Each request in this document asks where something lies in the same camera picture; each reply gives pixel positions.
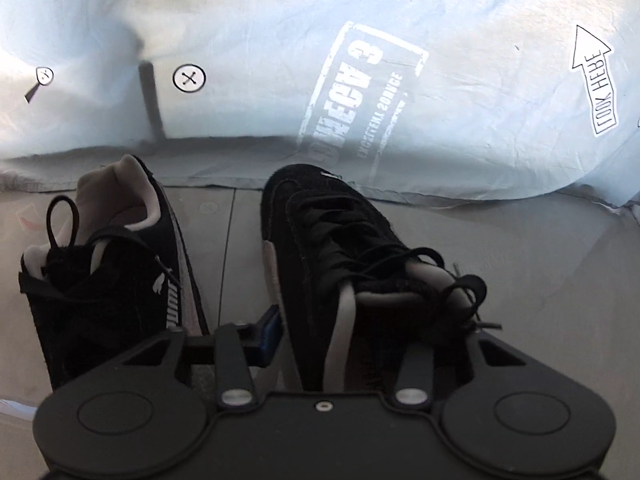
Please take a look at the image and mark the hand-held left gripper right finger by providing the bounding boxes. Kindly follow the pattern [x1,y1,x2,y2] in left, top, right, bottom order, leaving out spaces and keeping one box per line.
[393,339,563,406]

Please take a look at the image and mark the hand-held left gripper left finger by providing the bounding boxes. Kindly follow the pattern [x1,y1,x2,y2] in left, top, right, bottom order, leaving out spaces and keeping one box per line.
[82,305,281,408]

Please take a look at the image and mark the black suede sneaker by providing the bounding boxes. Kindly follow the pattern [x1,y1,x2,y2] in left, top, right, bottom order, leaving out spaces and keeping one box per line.
[260,162,503,396]
[19,154,211,391]

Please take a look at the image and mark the printed white curtain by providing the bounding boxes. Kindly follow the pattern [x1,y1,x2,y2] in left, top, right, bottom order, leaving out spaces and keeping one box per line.
[0,0,640,208]

